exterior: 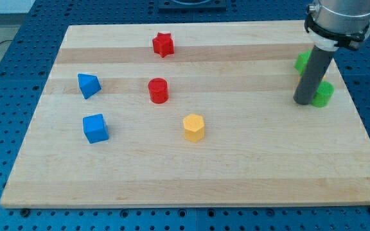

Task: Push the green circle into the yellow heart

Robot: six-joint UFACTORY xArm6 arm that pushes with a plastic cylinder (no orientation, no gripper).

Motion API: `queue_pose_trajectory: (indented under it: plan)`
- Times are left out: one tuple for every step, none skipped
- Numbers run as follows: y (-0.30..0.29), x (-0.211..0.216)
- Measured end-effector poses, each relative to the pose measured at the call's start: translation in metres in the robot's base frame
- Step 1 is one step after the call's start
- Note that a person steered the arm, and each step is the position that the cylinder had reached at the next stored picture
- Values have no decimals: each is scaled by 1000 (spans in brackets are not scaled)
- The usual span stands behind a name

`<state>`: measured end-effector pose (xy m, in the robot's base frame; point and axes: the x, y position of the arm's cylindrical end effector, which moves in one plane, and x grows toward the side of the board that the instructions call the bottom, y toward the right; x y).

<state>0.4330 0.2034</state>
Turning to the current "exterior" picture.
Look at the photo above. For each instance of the green block behind rod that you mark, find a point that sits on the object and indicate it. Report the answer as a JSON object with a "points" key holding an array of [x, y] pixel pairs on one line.
{"points": [[301, 61]]}

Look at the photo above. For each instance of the blue cube block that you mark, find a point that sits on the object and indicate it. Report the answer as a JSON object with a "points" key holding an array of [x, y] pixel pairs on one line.
{"points": [[95, 128]]}

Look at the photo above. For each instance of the yellow hexagon block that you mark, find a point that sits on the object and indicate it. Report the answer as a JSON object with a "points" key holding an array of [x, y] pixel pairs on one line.
{"points": [[194, 127]]}

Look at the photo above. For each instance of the red cylinder block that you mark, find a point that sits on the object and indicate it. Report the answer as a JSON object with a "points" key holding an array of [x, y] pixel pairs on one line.
{"points": [[158, 90]]}

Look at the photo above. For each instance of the dark blue base plate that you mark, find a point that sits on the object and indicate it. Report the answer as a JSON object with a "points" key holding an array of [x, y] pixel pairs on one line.
{"points": [[191, 5]]}

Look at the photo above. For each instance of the green circle block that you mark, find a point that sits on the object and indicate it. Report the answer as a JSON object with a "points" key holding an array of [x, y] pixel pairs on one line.
{"points": [[323, 94]]}

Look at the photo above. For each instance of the red star block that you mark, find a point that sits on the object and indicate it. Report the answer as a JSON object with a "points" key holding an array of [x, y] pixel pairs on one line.
{"points": [[163, 44]]}

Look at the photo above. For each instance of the blue triangle block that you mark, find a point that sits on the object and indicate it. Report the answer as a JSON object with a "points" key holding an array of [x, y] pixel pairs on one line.
{"points": [[88, 84]]}

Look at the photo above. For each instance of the wooden board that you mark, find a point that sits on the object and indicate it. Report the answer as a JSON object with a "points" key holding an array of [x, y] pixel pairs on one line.
{"points": [[260, 148]]}

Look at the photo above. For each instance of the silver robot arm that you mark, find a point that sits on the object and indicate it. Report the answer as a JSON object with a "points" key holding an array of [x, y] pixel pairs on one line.
{"points": [[332, 24]]}

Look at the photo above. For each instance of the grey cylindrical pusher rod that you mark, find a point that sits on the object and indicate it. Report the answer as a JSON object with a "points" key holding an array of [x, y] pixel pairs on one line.
{"points": [[317, 65]]}

